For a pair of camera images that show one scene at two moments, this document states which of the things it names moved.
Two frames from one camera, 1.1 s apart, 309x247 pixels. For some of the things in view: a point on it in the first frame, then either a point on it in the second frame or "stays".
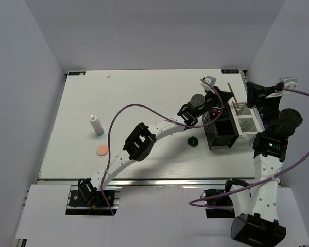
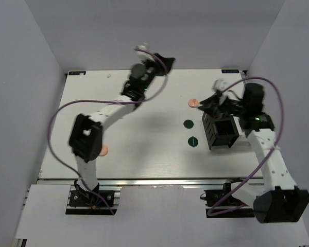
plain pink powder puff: [102, 150] stays
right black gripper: [257, 94] -> [211, 103]
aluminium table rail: [168, 182] stays
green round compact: [192, 141] stays
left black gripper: [221, 98] -> [155, 65]
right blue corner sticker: [230, 71] stays
